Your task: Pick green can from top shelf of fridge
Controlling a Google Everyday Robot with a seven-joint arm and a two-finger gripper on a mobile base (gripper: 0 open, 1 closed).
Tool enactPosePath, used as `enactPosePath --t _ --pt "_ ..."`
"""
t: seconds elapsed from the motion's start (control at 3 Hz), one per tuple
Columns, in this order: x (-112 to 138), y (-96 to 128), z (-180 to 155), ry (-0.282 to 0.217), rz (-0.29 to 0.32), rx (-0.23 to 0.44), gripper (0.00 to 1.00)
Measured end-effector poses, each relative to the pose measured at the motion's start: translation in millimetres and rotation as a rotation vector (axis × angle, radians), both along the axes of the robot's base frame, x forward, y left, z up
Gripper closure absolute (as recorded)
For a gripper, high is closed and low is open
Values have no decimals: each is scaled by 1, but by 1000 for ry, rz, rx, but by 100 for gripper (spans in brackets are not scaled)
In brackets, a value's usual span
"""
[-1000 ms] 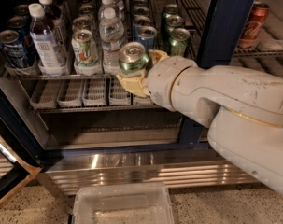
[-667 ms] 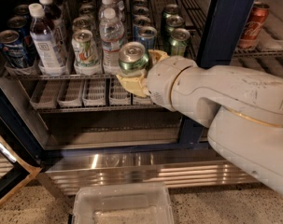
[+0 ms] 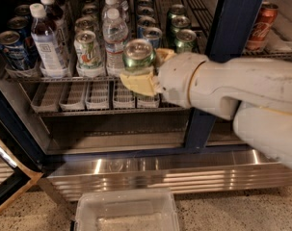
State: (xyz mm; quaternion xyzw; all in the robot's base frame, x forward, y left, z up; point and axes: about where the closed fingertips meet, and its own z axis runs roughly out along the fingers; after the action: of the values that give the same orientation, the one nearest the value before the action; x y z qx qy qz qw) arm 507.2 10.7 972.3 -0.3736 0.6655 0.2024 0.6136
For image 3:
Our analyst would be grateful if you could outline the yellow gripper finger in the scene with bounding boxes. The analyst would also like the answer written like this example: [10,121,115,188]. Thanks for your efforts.
[119,73,157,96]
[155,48,176,65]

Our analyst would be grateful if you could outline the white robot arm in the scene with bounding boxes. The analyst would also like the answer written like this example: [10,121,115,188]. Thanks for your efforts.
[119,52,292,169]

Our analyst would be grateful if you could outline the front blue energy drink can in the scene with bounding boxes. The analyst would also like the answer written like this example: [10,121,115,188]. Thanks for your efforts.
[143,27,162,48]

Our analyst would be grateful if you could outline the blue energy drink can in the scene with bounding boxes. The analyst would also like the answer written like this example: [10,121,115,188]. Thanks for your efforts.
[143,27,162,48]
[137,16,156,39]

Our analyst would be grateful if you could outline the front white green soda can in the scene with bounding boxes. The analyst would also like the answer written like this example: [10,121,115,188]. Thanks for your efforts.
[74,31,102,69]

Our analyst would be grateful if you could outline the white green soda can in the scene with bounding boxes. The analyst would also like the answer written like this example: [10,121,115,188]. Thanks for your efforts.
[74,31,102,69]
[74,16,95,33]

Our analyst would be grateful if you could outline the red cola can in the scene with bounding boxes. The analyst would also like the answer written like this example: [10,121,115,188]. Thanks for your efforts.
[246,2,279,51]

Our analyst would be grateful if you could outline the steel fridge base grille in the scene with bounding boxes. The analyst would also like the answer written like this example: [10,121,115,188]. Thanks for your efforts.
[39,149,292,203]

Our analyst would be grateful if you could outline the blue pepsi can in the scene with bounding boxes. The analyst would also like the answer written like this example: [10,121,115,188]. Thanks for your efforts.
[7,15,38,63]
[0,31,31,70]

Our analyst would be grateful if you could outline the front blue pepsi can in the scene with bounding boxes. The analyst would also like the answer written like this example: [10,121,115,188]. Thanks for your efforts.
[0,31,31,70]

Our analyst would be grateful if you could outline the open fridge glass door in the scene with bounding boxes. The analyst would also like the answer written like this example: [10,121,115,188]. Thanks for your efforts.
[0,139,42,214]

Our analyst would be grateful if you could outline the front clear water bottle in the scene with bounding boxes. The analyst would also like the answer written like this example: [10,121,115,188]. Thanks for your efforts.
[103,8,129,76]

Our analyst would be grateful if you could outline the clear water bottle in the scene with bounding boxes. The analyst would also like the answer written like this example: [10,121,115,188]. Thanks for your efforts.
[101,0,122,20]
[103,8,129,76]

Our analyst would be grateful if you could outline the front dark drink bottle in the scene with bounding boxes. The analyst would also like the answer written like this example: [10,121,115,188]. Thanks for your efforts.
[30,3,67,70]

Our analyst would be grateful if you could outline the dark drink bottle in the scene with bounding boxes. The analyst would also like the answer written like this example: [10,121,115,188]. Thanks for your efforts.
[40,0,68,46]
[30,3,67,70]

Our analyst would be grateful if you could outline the clear plastic bin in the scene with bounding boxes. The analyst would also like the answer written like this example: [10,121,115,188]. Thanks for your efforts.
[74,188,180,231]

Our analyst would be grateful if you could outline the lower wire shelf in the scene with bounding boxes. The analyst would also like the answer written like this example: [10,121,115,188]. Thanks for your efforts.
[31,78,184,116]

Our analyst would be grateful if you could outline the wire shelf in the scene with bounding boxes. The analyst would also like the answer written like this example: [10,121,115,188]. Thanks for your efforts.
[5,0,217,83]
[31,78,184,116]

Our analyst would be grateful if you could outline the blue fridge door frame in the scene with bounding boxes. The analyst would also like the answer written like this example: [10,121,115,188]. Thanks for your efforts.
[185,0,263,151]

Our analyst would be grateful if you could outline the top wire shelf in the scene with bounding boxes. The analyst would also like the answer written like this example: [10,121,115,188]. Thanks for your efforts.
[5,0,217,83]

